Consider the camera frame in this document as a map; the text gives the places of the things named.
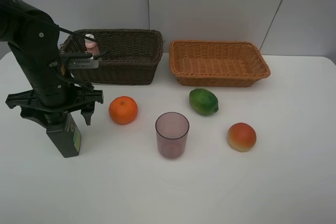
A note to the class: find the orange mandarin fruit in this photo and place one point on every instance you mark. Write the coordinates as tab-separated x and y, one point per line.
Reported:
123	110

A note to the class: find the pink bottle white cap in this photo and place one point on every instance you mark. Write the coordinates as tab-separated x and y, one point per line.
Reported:
91	46

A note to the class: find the dark brown wicker basket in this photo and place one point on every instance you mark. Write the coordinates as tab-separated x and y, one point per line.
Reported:
131	56

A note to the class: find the orange wicker basket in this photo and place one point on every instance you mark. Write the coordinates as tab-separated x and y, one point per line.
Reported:
202	63

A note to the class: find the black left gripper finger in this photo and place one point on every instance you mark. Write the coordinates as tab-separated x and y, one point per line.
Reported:
87	113

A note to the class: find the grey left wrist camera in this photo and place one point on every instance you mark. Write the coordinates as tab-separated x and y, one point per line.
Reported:
80	60

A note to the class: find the purple translucent plastic cup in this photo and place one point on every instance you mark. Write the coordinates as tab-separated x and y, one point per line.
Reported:
171	134

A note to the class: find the dark green pump bottle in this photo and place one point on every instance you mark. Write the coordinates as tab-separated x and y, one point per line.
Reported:
66	137

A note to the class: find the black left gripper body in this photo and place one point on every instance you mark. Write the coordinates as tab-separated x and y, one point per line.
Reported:
50	105

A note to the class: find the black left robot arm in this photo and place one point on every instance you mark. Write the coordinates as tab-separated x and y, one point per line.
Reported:
32	37

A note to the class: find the red yellow peach half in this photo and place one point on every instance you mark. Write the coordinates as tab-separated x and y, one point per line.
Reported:
241	137

